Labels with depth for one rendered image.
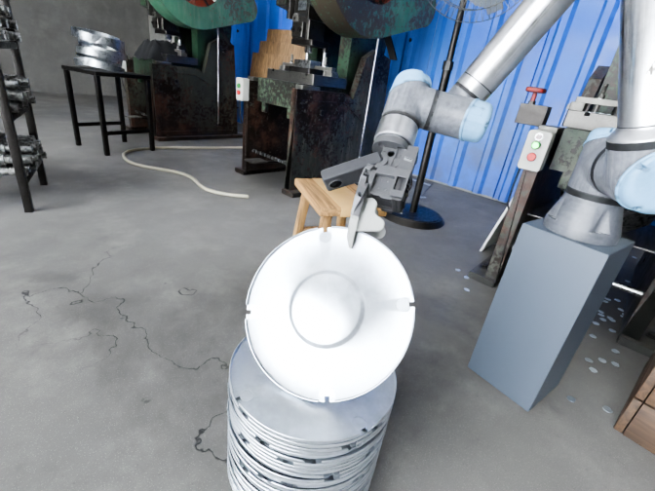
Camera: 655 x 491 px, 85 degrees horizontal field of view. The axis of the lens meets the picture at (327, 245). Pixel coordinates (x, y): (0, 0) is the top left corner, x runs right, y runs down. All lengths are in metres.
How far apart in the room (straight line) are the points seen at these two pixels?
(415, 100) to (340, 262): 0.33
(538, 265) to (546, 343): 0.19
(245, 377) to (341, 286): 0.22
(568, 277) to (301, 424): 0.65
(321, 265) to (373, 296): 0.11
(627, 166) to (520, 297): 0.38
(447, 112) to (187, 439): 0.82
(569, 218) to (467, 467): 0.58
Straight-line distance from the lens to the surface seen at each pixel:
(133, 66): 4.08
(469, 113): 0.73
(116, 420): 0.94
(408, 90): 0.73
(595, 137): 0.95
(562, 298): 0.97
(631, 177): 0.79
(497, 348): 1.08
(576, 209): 0.95
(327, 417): 0.60
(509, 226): 1.58
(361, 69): 2.59
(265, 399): 0.62
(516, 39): 0.87
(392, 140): 0.67
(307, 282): 0.62
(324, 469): 0.62
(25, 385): 1.09
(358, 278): 0.61
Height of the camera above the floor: 0.70
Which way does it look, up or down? 25 degrees down
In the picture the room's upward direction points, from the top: 8 degrees clockwise
